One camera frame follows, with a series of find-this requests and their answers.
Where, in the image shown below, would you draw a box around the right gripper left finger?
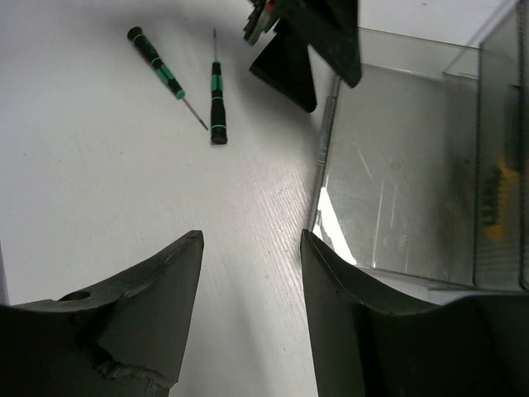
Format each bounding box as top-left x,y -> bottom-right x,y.
1,231 -> 204,396

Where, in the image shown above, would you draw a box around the yellow long nose pliers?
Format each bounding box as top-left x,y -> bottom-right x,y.
480,157 -> 519,240

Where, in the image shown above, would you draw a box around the clear plastic drawer organizer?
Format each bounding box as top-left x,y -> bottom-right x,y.
308,1 -> 528,293

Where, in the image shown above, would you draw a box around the green black screwdriver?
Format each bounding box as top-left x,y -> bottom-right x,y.
210,30 -> 228,145
127,26 -> 208,130

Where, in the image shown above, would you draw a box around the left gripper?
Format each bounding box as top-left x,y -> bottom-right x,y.
243,0 -> 362,113

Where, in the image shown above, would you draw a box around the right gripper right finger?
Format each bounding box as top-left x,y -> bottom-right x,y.
300,230 -> 528,396

